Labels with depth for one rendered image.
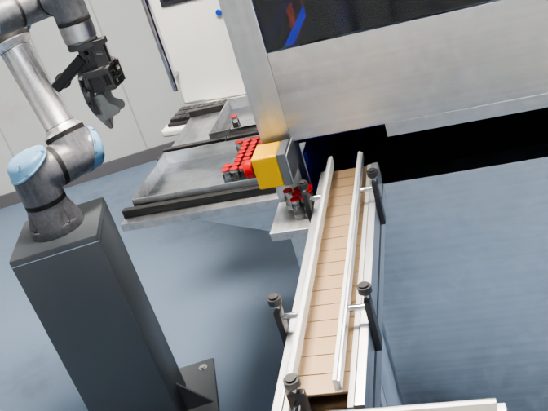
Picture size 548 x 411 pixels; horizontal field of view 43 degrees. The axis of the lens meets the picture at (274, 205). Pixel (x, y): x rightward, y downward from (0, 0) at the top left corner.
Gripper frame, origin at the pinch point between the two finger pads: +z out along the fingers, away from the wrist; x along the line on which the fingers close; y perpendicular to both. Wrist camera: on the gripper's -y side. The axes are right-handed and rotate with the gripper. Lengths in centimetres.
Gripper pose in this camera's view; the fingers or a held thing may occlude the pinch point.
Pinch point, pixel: (107, 123)
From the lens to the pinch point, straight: 170.6
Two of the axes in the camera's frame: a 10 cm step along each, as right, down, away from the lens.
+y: 9.5, -1.6, -2.6
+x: 1.5, -5.0, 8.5
